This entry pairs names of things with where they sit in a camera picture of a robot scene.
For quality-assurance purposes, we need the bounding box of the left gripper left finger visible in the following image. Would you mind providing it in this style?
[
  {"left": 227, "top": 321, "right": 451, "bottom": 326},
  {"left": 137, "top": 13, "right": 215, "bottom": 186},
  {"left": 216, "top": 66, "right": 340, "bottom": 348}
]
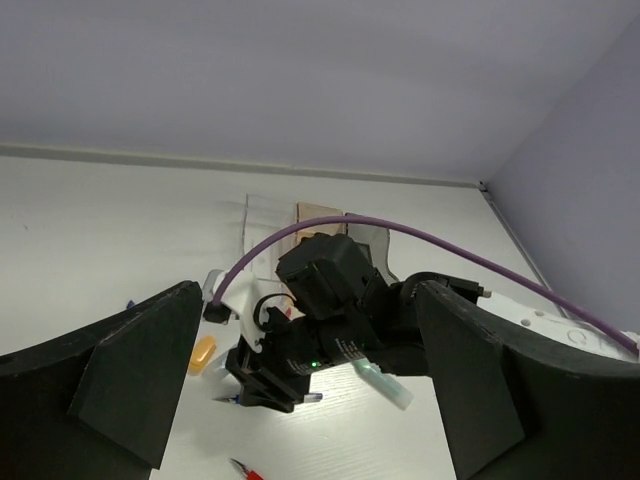
[{"left": 1, "top": 281, "right": 201, "bottom": 479}]

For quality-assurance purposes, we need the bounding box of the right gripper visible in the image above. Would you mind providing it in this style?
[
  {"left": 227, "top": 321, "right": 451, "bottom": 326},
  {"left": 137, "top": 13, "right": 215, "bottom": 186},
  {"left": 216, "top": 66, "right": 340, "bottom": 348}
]
[{"left": 226, "top": 234, "right": 429, "bottom": 413}]

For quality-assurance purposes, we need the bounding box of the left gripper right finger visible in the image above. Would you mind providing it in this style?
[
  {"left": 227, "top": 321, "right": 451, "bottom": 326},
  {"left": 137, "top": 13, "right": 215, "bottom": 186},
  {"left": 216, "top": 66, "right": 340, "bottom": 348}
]
[{"left": 415, "top": 282, "right": 639, "bottom": 479}]

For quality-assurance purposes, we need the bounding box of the blue gel pen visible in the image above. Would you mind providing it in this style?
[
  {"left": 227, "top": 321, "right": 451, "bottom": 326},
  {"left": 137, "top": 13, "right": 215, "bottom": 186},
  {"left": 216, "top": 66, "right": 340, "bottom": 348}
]
[{"left": 214, "top": 392, "right": 324, "bottom": 406}]

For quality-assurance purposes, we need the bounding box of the red gel pen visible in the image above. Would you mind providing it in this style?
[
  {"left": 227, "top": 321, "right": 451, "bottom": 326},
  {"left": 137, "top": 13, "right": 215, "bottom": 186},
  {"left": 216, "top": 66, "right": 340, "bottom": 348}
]
[{"left": 229, "top": 458, "right": 264, "bottom": 480}]

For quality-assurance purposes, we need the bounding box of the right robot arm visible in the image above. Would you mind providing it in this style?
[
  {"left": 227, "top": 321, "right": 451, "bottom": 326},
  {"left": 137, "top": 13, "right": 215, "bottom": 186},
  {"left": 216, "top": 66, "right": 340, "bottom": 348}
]
[{"left": 214, "top": 231, "right": 633, "bottom": 413}]

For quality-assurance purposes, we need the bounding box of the dark grey plastic container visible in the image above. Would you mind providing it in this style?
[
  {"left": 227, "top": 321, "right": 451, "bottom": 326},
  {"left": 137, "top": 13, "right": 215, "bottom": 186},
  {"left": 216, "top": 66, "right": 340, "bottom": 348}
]
[{"left": 346, "top": 223, "right": 399, "bottom": 285}]

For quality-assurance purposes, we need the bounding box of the green glue tube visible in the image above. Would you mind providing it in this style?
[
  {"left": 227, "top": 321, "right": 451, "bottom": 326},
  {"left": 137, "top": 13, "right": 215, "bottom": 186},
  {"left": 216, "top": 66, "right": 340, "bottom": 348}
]
[{"left": 351, "top": 359, "right": 414, "bottom": 411}]

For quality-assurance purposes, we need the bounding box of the orange plastic container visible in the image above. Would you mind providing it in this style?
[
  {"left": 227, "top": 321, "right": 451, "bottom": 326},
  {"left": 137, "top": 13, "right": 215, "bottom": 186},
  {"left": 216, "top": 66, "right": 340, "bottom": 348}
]
[{"left": 292, "top": 202, "right": 347, "bottom": 246}]

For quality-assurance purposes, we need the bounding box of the orange eraser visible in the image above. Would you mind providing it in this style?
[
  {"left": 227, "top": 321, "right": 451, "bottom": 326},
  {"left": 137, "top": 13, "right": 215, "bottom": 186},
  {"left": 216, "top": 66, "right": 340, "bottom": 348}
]
[{"left": 188, "top": 335, "right": 217, "bottom": 375}]

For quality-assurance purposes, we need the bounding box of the clear plastic container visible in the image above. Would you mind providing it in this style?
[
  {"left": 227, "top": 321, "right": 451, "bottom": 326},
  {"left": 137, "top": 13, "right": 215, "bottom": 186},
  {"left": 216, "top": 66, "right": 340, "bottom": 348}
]
[{"left": 241, "top": 194, "right": 296, "bottom": 282}]

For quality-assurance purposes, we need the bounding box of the blue glue tube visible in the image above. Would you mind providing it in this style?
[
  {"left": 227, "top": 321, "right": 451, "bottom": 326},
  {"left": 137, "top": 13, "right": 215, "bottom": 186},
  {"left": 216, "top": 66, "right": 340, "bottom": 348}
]
[{"left": 201, "top": 350, "right": 230, "bottom": 386}]

